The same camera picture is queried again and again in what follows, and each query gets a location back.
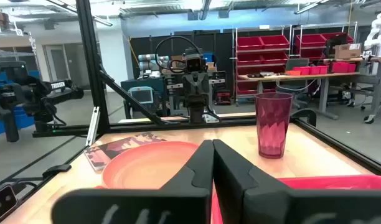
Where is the black aluminium table frame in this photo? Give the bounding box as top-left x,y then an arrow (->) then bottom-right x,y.
0,0 -> 381,218

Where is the dark teal cart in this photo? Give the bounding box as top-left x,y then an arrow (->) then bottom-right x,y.
120,77 -> 166,118

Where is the red plastic tray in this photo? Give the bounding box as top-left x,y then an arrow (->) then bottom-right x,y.
210,174 -> 381,224

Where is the red plastic bin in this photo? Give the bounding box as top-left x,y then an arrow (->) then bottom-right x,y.
331,61 -> 350,74
292,66 -> 310,76

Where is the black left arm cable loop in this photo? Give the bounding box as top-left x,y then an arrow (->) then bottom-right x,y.
154,35 -> 207,75

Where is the black frame bracket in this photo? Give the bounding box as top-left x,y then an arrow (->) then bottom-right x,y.
42,164 -> 72,179
289,108 -> 318,127

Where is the grey door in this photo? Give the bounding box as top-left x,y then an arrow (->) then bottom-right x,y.
43,44 -> 72,83

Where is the metal rack with red bins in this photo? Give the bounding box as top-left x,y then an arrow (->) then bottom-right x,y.
291,21 -> 359,68
232,26 -> 293,103

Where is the cardboard box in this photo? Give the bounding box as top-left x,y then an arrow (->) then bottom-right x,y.
334,43 -> 362,60

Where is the silver base mounting plate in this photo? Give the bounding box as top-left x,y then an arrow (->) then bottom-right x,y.
202,113 -> 222,123

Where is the grey rolling table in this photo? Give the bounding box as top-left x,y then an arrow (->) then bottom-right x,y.
358,55 -> 381,124

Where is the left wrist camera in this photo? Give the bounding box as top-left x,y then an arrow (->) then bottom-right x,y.
184,52 -> 207,75

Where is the wooden top workbench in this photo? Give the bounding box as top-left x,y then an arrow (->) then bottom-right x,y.
238,71 -> 362,121

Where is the red translucent plastic cup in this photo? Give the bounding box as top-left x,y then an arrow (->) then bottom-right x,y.
254,92 -> 294,160

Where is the red black tool chest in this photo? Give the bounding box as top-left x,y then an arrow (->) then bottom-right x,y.
215,90 -> 232,105

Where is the teach pendant with blue screen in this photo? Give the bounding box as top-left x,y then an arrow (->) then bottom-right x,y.
128,86 -> 154,105

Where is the blue storage bin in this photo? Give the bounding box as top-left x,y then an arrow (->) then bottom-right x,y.
0,71 -> 42,138

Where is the orange plastic plate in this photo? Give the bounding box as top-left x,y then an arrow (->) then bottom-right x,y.
101,141 -> 200,190

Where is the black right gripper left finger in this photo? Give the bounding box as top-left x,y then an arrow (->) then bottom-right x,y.
50,139 -> 215,224

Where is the table-level camera module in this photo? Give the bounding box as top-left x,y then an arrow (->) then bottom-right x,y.
0,185 -> 19,220

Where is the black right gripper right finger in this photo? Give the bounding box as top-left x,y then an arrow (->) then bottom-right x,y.
212,139 -> 381,224

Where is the silver angled frame strip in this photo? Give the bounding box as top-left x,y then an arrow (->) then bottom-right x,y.
85,106 -> 101,146

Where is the white robot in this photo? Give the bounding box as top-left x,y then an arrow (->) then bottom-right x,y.
364,11 -> 381,58

